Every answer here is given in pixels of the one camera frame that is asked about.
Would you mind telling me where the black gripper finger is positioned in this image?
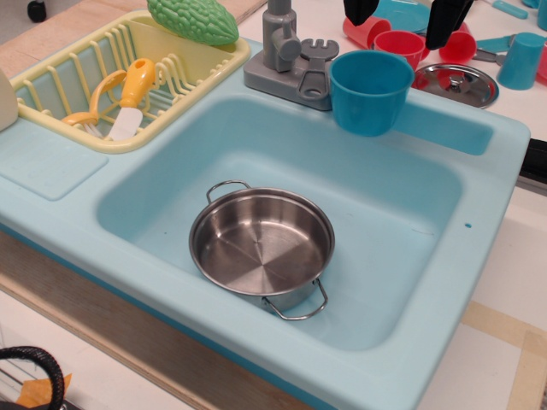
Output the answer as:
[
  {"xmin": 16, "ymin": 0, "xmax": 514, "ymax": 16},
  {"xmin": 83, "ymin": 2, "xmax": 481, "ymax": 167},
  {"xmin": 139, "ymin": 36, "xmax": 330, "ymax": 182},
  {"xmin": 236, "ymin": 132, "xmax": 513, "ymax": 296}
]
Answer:
[
  {"xmin": 343, "ymin": 0, "xmax": 379, "ymax": 26},
  {"xmin": 426, "ymin": 0, "xmax": 473, "ymax": 50}
]

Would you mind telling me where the pink cup left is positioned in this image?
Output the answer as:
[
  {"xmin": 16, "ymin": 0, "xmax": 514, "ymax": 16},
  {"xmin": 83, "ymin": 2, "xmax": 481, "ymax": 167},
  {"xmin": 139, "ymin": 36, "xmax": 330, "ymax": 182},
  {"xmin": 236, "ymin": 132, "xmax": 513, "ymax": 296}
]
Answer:
[{"xmin": 343, "ymin": 16, "xmax": 392, "ymax": 49}]

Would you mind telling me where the pink cup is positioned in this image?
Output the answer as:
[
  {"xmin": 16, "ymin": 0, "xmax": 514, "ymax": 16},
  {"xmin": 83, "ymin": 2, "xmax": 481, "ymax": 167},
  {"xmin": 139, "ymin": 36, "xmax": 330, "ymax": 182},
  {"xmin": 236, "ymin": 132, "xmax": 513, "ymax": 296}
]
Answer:
[
  {"xmin": 438, "ymin": 23, "xmax": 477, "ymax": 64},
  {"xmin": 373, "ymin": 30, "xmax": 430, "ymax": 70},
  {"xmin": 343, "ymin": 16, "xmax": 392, "ymax": 49}
]

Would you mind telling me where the pink cup right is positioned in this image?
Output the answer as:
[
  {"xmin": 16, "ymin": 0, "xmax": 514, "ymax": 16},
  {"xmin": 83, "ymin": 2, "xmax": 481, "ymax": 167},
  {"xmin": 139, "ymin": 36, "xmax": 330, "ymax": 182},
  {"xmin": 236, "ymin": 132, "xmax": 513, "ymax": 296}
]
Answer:
[{"xmin": 438, "ymin": 23, "xmax": 477, "ymax": 64}]

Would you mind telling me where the pink cup middle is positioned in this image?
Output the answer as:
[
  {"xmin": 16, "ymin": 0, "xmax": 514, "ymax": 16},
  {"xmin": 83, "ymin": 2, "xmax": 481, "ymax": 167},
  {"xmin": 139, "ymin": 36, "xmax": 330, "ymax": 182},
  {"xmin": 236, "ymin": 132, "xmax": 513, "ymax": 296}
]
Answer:
[{"xmin": 373, "ymin": 30, "xmax": 430, "ymax": 70}]

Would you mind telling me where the steel pot lid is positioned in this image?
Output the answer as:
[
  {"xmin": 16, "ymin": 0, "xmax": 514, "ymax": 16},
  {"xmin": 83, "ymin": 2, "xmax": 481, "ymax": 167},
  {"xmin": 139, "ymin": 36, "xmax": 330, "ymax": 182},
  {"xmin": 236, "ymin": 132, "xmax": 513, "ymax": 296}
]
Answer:
[{"xmin": 412, "ymin": 63, "xmax": 499, "ymax": 108}]

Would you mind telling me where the blue plastic cup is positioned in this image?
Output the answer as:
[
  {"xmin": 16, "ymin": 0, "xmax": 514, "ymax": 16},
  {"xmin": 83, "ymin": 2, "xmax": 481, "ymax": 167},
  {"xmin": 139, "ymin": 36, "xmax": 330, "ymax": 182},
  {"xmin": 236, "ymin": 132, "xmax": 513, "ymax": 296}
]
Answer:
[{"xmin": 330, "ymin": 50, "xmax": 415, "ymax": 137}]

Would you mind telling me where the blue cup right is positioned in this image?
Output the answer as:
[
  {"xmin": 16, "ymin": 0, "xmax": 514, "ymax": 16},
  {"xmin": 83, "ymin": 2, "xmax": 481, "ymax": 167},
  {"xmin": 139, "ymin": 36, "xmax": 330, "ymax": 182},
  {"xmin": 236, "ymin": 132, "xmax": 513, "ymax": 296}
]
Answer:
[{"xmin": 497, "ymin": 32, "xmax": 546, "ymax": 91}]

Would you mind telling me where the stainless steel pan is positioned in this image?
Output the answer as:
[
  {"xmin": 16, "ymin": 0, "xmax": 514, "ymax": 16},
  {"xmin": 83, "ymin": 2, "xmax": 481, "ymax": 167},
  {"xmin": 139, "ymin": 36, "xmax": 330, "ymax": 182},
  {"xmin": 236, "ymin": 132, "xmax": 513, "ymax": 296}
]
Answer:
[{"xmin": 189, "ymin": 179, "xmax": 335, "ymax": 321}]

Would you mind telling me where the blue plastic plate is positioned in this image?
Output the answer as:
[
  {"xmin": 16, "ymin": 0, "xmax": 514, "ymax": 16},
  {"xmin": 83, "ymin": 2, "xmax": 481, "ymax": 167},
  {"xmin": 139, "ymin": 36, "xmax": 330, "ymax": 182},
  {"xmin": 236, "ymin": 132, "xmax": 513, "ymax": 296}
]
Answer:
[{"xmin": 373, "ymin": 0, "xmax": 430, "ymax": 33}]

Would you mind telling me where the blue toy utensil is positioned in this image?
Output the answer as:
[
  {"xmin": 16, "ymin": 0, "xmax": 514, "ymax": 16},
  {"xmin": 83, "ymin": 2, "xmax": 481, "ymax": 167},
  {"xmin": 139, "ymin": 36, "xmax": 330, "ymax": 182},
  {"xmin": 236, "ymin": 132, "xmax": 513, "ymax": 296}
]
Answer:
[{"xmin": 477, "ymin": 35, "xmax": 515, "ymax": 53}]

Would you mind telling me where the grey toy faucet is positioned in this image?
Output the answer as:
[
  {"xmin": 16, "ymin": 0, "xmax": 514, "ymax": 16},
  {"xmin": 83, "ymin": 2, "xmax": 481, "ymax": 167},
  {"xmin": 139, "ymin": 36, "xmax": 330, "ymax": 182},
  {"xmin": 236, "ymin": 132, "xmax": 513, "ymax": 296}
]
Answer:
[{"xmin": 244, "ymin": 1, "xmax": 339, "ymax": 111}]

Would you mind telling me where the green toy bitter gourd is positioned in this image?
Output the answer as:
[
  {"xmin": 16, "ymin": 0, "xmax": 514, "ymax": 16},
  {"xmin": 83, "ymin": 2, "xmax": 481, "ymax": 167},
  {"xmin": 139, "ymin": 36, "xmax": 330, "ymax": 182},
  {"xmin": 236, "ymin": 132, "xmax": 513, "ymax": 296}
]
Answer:
[{"xmin": 147, "ymin": 0, "xmax": 239, "ymax": 46}]

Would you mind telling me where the light blue toy sink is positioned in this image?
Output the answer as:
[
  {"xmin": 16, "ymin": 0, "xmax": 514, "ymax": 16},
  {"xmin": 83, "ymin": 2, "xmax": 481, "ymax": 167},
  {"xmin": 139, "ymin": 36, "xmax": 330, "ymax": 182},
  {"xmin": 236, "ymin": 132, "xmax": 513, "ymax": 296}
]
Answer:
[{"xmin": 1, "ymin": 72, "xmax": 530, "ymax": 409}]

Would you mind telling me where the orange toy spoon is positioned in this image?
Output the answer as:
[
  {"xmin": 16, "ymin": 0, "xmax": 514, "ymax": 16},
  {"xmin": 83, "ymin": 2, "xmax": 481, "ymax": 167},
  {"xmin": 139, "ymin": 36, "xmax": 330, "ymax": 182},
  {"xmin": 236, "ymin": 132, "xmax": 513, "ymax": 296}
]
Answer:
[{"xmin": 62, "ymin": 70, "xmax": 126, "ymax": 126}]

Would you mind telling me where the yellow dish rack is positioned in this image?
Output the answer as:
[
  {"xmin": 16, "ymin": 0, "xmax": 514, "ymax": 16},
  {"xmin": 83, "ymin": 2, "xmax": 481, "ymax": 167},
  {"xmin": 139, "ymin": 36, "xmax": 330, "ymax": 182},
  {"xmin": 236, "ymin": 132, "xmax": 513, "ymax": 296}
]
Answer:
[{"xmin": 11, "ymin": 10, "xmax": 250, "ymax": 154}]

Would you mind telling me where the black caster wheel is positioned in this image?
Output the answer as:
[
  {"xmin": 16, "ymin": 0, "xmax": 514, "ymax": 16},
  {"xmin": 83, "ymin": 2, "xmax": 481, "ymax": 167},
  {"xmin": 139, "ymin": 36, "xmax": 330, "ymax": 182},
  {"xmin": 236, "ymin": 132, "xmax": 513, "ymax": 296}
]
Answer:
[{"xmin": 26, "ymin": 0, "xmax": 47, "ymax": 23}]

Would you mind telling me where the yellow handled toy knife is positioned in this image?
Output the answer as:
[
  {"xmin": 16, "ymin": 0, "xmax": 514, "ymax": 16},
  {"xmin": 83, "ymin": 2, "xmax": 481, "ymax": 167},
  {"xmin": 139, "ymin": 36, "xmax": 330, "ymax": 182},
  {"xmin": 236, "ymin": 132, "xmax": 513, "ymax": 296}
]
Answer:
[{"xmin": 109, "ymin": 58, "xmax": 156, "ymax": 141}]

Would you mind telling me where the black braided cable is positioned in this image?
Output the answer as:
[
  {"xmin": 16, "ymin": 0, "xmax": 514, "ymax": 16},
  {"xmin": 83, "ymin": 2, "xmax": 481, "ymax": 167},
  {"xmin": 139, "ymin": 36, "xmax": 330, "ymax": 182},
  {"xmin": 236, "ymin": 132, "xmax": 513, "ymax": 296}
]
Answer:
[{"xmin": 0, "ymin": 346, "xmax": 66, "ymax": 410}]

